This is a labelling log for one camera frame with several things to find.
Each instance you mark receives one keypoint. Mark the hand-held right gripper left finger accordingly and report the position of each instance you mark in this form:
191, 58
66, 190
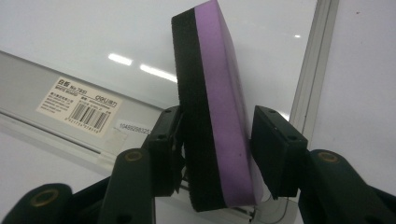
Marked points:
166, 155

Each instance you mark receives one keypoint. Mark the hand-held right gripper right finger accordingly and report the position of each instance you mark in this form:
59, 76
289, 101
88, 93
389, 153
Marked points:
277, 149

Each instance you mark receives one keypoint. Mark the purple and black whiteboard eraser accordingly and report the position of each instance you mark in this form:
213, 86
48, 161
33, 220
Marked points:
211, 109

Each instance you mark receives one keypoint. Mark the silver framed whiteboard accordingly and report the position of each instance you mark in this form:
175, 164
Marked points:
77, 37

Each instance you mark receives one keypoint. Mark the large white sheet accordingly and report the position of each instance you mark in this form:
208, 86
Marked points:
361, 93

